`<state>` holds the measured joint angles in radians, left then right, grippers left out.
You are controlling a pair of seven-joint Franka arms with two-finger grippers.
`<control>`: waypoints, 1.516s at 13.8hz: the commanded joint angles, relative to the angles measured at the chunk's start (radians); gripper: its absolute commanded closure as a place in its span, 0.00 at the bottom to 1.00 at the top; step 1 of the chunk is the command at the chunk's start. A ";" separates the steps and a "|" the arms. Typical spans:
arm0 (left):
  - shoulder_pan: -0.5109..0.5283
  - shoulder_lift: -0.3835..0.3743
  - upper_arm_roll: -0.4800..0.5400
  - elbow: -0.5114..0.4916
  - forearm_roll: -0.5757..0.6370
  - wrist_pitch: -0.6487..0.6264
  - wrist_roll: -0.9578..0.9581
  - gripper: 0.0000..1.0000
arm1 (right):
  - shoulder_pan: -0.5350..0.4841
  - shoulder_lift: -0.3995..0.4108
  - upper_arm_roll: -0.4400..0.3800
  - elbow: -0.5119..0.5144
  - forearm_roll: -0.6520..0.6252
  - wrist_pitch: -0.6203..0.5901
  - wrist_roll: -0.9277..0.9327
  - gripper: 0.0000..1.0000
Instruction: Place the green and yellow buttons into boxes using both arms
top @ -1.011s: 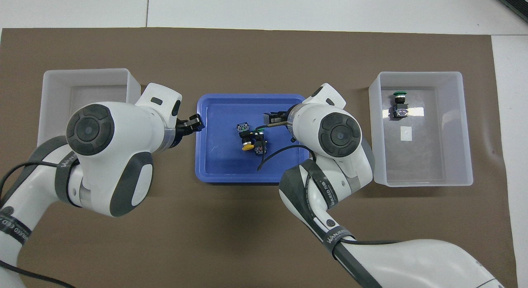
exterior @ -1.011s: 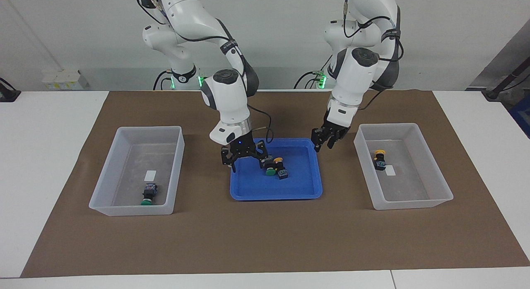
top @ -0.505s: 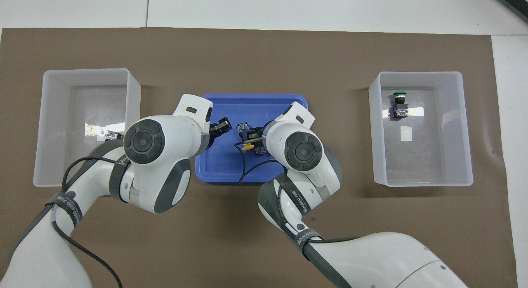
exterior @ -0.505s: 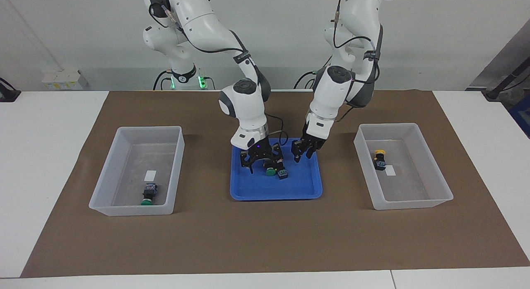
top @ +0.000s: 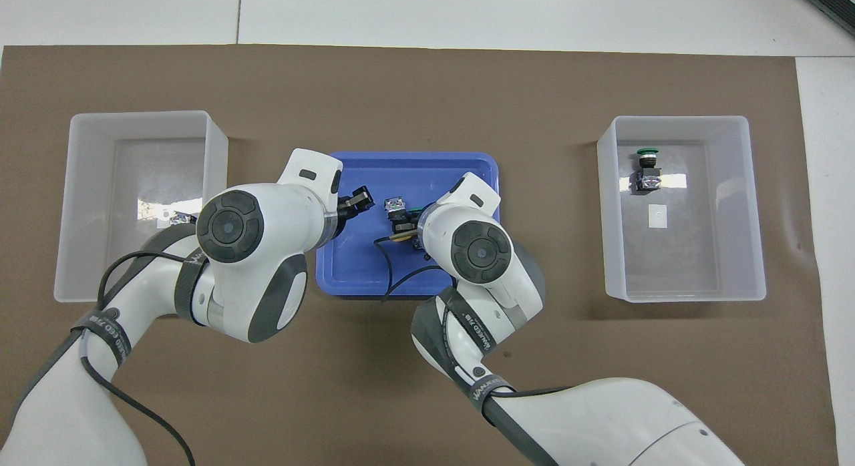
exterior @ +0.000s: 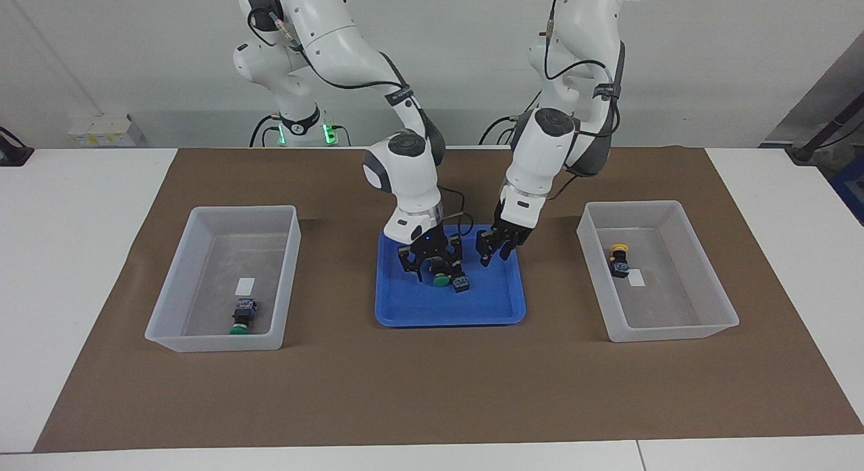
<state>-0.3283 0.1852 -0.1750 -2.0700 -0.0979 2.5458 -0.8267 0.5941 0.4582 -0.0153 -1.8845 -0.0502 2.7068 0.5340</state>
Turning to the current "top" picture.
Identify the white paper sticker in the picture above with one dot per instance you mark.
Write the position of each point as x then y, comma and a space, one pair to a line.
658, 215
162, 222

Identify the brown paper mat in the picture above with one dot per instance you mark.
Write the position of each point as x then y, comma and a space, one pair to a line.
601, 386

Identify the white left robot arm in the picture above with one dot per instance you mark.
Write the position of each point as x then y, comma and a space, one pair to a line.
254, 252

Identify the black finned metal device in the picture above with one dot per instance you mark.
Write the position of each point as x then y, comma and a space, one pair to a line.
831, 0

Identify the blue plastic tray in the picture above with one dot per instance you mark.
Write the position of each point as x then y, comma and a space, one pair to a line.
354, 272

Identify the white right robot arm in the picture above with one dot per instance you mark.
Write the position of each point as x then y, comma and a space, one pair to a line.
481, 252

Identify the translucent white plastic box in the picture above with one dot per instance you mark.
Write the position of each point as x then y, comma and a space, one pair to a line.
87, 185
735, 266

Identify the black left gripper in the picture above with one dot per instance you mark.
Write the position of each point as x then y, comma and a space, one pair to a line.
342, 215

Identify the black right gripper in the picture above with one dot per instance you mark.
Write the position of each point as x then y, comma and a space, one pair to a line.
421, 246

